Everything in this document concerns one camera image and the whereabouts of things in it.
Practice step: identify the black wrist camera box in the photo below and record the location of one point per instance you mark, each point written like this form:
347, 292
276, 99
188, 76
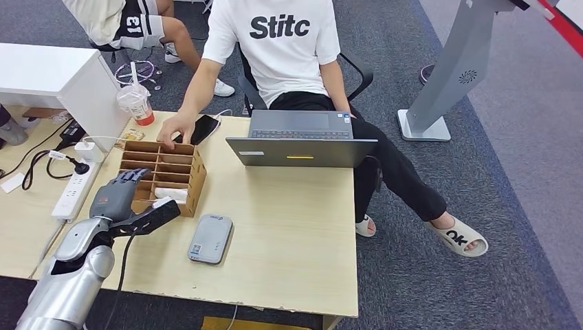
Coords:
159, 214

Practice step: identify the grey open laptop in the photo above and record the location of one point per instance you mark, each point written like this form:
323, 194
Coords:
300, 155

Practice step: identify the grey dark object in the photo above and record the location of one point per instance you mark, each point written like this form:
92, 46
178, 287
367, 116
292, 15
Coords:
12, 131

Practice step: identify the black power brick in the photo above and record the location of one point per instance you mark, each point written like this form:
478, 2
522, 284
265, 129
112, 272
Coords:
72, 132

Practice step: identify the white cabinet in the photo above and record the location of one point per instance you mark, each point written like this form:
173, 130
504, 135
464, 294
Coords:
45, 70

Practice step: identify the yellowish snack wrapper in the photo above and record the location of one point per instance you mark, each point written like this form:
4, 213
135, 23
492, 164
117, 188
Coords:
130, 135

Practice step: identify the person's right forearm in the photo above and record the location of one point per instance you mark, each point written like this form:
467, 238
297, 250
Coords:
198, 91

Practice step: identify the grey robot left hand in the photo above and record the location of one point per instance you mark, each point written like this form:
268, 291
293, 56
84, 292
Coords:
114, 200

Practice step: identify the person's left forearm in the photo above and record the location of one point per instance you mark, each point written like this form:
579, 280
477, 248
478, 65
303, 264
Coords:
336, 89

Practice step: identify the wooden compartment organizer box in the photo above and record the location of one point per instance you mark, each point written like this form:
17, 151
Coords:
196, 186

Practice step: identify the clear plastic wrap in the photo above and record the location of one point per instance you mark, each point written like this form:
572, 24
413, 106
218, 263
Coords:
61, 117

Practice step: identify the person's right hand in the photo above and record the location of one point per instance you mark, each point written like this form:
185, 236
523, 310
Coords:
177, 127

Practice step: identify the black smartphone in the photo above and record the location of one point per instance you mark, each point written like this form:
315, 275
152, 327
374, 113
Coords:
205, 127

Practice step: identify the white paper label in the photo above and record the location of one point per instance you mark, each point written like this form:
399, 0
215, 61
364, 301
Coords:
12, 183

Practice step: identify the grey kiosk stand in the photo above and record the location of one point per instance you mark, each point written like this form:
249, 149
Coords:
460, 54

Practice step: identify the white power strip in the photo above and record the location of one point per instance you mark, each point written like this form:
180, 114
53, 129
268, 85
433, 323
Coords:
73, 193

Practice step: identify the red and white panel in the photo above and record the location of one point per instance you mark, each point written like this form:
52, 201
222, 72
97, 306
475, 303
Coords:
564, 29

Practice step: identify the white charger adapter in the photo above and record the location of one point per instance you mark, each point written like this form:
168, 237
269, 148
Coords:
89, 151

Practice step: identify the grey card reader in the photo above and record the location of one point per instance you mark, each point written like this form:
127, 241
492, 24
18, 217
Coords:
210, 239

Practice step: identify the dark round base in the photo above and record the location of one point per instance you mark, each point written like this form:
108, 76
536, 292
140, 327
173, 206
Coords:
424, 76

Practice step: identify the plastic cup with red drink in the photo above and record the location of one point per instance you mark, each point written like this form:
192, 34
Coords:
136, 107

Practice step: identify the black office chair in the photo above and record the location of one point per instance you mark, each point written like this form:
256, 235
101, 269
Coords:
248, 91

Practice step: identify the person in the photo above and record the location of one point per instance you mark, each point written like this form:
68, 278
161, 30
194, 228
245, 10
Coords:
95, 18
278, 59

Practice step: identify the plain beige slipper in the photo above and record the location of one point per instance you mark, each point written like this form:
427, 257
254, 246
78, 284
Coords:
364, 228

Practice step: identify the brown cardboard box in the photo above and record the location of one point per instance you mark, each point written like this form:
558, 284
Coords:
43, 113

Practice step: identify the white drinking straw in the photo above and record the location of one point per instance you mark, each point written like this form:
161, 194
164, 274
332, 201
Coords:
134, 74

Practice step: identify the beige slipper with black print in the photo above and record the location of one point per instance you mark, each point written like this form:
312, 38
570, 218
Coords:
457, 239

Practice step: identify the yellow wooden board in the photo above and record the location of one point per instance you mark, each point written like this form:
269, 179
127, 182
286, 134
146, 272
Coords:
241, 325

